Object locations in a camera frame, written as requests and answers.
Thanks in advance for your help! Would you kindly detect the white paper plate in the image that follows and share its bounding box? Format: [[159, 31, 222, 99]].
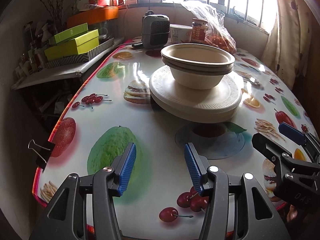
[[149, 66, 243, 124]]

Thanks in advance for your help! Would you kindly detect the beige paper bowl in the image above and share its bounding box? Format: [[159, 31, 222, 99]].
[[162, 57, 234, 90], [161, 43, 235, 67]]

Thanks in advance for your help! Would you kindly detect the person right hand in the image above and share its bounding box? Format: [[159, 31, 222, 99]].
[[286, 205, 298, 223]]

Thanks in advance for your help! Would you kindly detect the black binder clip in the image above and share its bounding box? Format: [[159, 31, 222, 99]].
[[28, 139, 55, 170]]

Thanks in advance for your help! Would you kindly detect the floral cream curtain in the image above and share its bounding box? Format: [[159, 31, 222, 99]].
[[261, 0, 312, 89]]

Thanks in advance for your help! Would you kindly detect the fruit print tablecloth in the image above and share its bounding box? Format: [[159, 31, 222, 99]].
[[33, 45, 319, 239]]

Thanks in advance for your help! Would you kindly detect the plastic bag of oranges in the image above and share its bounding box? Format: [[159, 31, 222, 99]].
[[182, 0, 236, 54]]

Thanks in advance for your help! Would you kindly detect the red label sauce jar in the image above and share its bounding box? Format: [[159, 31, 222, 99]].
[[191, 18, 208, 43]]

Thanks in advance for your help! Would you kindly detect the grey side shelf board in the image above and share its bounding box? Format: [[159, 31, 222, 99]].
[[11, 37, 124, 90]]

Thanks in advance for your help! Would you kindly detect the white yogurt tub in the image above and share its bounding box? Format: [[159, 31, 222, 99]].
[[170, 24, 193, 44]]

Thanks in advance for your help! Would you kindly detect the striped black white box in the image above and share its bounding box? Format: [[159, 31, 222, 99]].
[[45, 38, 114, 69]]

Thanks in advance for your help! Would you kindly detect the grey portable heater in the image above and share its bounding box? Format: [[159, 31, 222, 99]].
[[142, 10, 170, 49]]

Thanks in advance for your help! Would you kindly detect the lime green box lower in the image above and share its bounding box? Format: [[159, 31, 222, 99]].
[[44, 29, 99, 61]]

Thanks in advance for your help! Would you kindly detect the lime green box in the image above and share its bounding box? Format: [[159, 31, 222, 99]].
[[44, 29, 99, 61], [49, 23, 88, 46]]

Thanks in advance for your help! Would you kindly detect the lime green box upper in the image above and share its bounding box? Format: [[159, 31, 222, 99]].
[[49, 23, 88, 46]]

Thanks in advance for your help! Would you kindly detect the orange box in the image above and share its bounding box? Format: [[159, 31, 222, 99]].
[[67, 6, 119, 28]]

